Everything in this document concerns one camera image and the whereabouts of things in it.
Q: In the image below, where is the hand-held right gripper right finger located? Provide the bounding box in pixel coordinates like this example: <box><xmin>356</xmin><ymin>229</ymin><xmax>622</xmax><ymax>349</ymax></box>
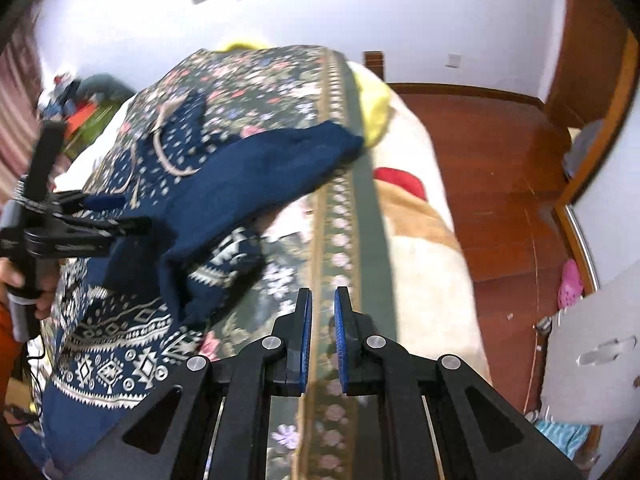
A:
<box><xmin>333</xmin><ymin>286</ymin><xmax>587</xmax><ymax>480</ymax></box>

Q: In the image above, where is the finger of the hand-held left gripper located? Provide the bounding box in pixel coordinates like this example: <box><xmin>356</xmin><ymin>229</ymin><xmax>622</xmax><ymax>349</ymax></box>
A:
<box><xmin>22</xmin><ymin>216</ymin><xmax>153</xmax><ymax>259</ymax></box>
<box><xmin>50</xmin><ymin>189</ymin><xmax>127</xmax><ymax>217</ymax></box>

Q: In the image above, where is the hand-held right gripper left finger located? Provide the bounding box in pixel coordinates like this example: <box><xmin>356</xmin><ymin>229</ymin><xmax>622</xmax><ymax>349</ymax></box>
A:
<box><xmin>65</xmin><ymin>287</ymin><xmax>314</xmax><ymax>480</ymax></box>

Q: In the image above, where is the navy patterned sweater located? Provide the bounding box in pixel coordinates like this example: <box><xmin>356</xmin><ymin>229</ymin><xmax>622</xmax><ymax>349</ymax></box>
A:
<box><xmin>37</xmin><ymin>92</ymin><xmax>365</xmax><ymax>468</ymax></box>

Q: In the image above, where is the person's left hand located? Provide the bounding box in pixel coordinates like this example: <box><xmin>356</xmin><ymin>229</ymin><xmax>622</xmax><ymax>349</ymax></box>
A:
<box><xmin>0</xmin><ymin>257</ymin><xmax>54</xmax><ymax>320</ymax></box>

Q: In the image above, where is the striped pink curtain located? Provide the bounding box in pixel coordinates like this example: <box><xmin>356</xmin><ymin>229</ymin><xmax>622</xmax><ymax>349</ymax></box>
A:
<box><xmin>0</xmin><ymin>22</ymin><xmax>47</xmax><ymax>201</ymax></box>

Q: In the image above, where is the pile of colourful clutter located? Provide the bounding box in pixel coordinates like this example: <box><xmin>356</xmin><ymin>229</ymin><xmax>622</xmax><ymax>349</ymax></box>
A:
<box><xmin>42</xmin><ymin>72</ymin><xmax>137</xmax><ymax>147</ymax></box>

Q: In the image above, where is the cream plush printed blanket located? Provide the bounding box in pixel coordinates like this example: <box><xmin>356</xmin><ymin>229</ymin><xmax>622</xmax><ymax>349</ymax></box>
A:
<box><xmin>345</xmin><ymin>60</ymin><xmax>495</xmax><ymax>396</ymax></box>

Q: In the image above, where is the green floral blanket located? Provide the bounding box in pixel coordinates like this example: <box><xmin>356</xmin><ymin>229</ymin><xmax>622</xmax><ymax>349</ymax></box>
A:
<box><xmin>42</xmin><ymin>46</ymin><xmax>401</xmax><ymax>480</ymax></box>

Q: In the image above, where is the pink slipper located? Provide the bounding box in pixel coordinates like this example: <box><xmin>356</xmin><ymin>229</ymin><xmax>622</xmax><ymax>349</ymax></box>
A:
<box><xmin>557</xmin><ymin>258</ymin><xmax>584</xmax><ymax>309</ymax></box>

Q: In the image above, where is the light blue cloth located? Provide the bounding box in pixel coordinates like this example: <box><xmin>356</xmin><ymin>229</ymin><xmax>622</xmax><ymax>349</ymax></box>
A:
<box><xmin>534</xmin><ymin>419</ymin><xmax>592</xmax><ymax>461</ymax></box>

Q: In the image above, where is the yellow pillow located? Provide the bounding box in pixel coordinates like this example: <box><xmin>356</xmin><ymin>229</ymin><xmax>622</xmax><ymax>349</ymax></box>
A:
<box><xmin>219</xmin><ymin>39</ymin><xmax>392</xmax><ymax>150</ymax></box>

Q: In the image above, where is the grey cloth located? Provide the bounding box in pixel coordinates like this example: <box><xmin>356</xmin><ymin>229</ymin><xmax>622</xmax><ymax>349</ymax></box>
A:
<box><xmin>561</xmin><ymin>119</ymin><xmax>607</xmax><ymax>182</ymax></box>

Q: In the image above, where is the wooden bed post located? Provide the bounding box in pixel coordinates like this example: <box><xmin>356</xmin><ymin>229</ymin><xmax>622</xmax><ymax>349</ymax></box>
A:
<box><xmin>363</xmin><ymin>50</ymin><xmax>385</xmax><ymax>82</ymax></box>

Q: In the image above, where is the wooden door frame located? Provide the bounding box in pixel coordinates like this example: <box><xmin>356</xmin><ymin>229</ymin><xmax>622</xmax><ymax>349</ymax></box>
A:
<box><xmin>542</xmin><ymin>0</ymin><xmax>640</xmax><ymax>206</ymax></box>

